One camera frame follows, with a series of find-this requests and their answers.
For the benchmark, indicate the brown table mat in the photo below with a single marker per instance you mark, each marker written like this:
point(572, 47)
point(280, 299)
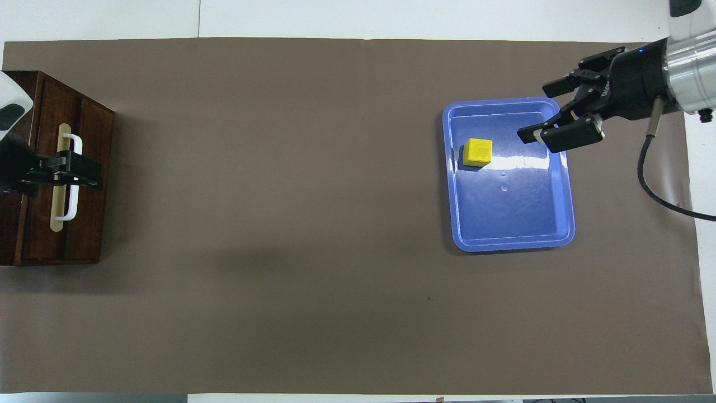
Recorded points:
point(279, 280)

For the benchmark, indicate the blue plastic tray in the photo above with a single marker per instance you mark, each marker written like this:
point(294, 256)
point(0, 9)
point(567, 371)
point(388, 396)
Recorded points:
point(503, 212)

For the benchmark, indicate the yellow cube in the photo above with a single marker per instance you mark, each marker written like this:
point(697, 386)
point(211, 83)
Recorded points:
point(477, 151)

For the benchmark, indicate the dark wooden drawer cabinet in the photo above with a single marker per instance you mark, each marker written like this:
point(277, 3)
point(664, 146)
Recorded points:
point(92, 224)

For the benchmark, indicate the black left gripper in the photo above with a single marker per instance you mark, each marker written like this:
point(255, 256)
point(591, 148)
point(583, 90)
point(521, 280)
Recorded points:
point(19, 168)

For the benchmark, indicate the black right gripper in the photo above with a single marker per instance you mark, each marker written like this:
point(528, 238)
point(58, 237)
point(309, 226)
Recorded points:
point(637, 84)

